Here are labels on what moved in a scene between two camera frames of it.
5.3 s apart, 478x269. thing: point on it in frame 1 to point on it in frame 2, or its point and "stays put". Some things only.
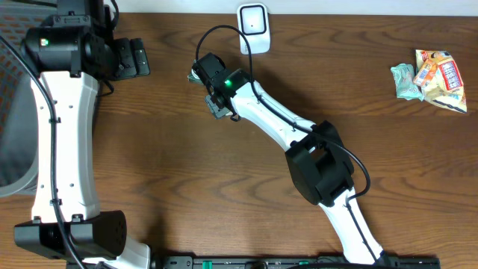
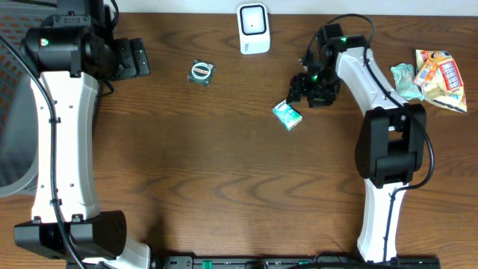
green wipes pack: [404, 77] stays put
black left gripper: [131, 57] stays put
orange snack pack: [426, 73] stays put
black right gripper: [222, 108] to [323, 98]
